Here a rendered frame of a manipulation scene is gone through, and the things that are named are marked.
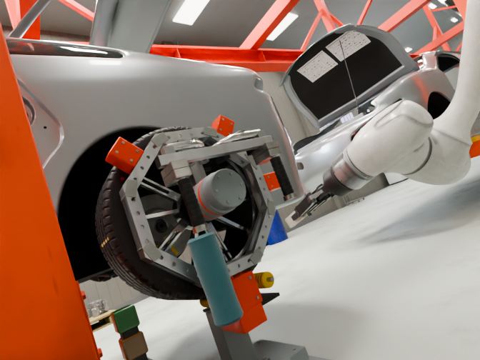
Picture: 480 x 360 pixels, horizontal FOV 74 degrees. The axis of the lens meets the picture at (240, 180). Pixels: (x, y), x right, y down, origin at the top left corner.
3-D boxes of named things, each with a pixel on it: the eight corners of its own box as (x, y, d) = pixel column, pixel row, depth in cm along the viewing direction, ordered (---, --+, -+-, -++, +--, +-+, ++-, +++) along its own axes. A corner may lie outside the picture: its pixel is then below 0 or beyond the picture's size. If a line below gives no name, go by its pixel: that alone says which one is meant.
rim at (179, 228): (247, 237, 152) (192, 147, 152) (276, 228, 133) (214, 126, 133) (158, 306, 122) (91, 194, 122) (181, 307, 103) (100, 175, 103)
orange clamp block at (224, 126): (222, 147, 131) (226, 129, 135) (231, 139, 124) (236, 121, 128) (207, 140, 128) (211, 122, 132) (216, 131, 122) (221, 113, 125)
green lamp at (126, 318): (136, 323, 62) (129, 303, 63) (141, 324, 59) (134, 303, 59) (115, 333, 60) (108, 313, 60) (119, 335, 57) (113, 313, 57)
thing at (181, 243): (197, 251, 155) (177, 189, 160) (203, 248, 149) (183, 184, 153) (132, 274, 136) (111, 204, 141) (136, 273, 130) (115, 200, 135)
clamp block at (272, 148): (266, 163, 113) (261, 149, 114) (282, 153, 106) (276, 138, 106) (256, 166, 110) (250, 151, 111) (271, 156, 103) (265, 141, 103)
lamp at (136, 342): (143, 348, 61) (137, 328, 62) (149, 351, 58) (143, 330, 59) (123, 360, 59) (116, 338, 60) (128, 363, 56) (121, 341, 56)
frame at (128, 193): (281, 249, 128) (235, 128, 136) (292, 247, 123) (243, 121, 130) (155, 310, 97) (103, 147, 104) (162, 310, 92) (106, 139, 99)
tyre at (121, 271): (266, 243, 156) (196, 128, 156) (297, 234, 137) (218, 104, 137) (152, 338, 117) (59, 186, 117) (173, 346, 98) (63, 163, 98)
